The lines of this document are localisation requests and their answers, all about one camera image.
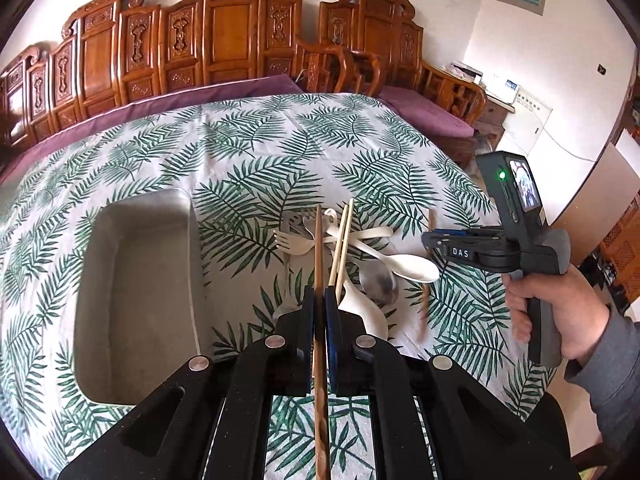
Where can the long carved wooden bench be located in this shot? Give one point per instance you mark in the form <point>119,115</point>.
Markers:
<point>117,52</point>

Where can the cream plastic spoon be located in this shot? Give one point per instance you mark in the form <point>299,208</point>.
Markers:
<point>409,267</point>

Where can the metal spoon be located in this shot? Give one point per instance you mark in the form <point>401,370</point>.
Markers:
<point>377,282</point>

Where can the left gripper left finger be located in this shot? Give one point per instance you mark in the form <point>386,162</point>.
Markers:
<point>295,360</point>

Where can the carved wooden armchair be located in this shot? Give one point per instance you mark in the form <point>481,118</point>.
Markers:
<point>387,47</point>

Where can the grey rectangular tray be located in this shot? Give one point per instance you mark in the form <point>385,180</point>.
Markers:
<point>141,309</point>

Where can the cream rice paddle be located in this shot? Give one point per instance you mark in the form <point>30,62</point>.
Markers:
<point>356,302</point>

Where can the person's right hand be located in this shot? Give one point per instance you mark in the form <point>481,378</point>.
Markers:
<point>579,314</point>

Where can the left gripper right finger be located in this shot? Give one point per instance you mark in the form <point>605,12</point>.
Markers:
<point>348,375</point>

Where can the purple armchair cushion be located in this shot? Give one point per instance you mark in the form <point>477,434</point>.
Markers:
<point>423,114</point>

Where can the purple bench cushion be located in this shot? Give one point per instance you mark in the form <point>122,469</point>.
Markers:
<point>265,86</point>

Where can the light bamboo chopstick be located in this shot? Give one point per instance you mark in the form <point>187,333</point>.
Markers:
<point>339,294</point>
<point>337,268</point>

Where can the wooden side cabinet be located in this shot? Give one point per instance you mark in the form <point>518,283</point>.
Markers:
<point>490,123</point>

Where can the grey right sleeve forearm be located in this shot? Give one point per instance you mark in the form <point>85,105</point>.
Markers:
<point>611,378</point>

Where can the dark wooden chopstick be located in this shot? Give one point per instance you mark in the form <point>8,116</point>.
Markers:
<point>432,272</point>
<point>321,405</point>

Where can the white wall board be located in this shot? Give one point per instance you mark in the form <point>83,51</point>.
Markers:
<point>523,127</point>

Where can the palm leaf tablecloth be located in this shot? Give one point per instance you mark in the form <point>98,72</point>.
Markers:
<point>247,164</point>

